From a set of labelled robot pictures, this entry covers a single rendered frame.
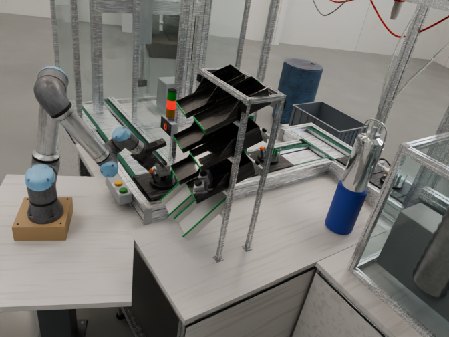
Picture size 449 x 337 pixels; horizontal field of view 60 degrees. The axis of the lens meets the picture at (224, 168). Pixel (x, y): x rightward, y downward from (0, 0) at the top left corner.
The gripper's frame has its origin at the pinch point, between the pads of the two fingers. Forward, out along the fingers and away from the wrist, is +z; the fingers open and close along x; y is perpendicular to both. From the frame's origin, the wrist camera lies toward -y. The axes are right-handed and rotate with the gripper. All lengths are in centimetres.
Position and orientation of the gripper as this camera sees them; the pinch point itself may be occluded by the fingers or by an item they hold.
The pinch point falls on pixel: (165, 166)
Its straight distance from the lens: 206.2
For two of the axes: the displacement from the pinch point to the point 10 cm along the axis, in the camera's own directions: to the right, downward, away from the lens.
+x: 5.5, 5.0, -6.7
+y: -7.0, 7.2, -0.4
